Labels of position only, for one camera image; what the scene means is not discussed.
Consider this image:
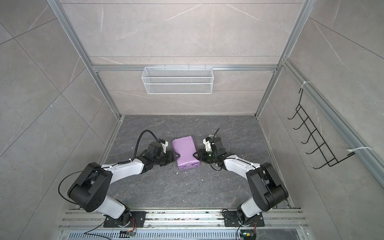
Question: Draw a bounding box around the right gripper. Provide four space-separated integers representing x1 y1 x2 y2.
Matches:
192 148 218 164

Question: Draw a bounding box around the pink wrapping paper sheet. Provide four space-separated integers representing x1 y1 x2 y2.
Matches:
172 136 201 171

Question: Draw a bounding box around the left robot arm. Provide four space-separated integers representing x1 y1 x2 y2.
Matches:
68 140 174 220

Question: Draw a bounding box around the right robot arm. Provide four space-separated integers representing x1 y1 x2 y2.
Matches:
194 135 289 223

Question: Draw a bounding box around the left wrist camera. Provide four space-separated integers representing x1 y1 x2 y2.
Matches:
158 139 169 153

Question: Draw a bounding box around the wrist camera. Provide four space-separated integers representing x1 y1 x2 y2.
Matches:
203 137 212 152
158 139 169 153

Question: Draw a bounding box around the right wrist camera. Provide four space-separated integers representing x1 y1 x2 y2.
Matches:
203 137 212 152

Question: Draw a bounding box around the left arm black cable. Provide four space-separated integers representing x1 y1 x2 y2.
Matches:
131 129 160 161

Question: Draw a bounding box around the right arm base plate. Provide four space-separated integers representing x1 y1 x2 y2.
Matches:
221 209 265 227

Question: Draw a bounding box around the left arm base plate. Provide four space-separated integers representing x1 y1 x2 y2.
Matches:
103 211 147 228

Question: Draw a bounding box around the white wire mesh basket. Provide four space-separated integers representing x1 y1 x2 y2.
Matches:
142 67 214 95

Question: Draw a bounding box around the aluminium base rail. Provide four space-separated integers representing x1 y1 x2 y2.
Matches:
58 209 313 240

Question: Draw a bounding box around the black wire hook rack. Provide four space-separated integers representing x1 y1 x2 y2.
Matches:
288 89 355 170

